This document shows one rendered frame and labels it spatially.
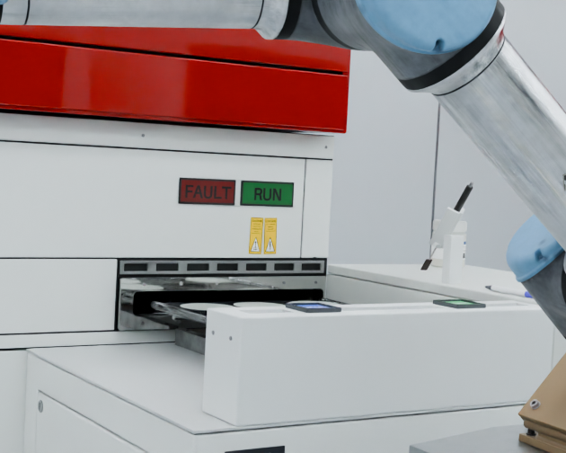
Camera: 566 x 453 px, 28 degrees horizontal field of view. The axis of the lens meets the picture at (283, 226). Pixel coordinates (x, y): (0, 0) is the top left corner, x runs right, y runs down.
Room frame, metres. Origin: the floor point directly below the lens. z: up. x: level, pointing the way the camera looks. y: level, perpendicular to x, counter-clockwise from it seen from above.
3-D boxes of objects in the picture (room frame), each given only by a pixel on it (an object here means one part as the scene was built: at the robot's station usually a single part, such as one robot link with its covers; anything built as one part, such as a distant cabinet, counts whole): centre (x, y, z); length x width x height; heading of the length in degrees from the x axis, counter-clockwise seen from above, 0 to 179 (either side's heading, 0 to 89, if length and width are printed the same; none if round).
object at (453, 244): (1.98, -0.29, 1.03); 0.06 x 0.04 x 0.13; 32
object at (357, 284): (2.07, -0.40, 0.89); 0.62 x 0.35 x 0.14; 32
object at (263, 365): (1.60, -0.16, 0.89); 0.55 x 0.09 x 0.14; 122
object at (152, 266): (2.12, 0.10, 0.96); 0.44 x 0.01 x 0.02; 122
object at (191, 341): (1.83, 0.05, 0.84); 0.50 x 0.02 x 0.03; 32
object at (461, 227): (2.32, -0.34, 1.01); 0.07 x 0.07 x 0.10
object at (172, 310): (1.85, 0.13, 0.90); 0.37 x 0.01 x 0.01; 32
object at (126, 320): (2.11, 0.10, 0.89); 0.44 x 0.02 x 0.10; 122
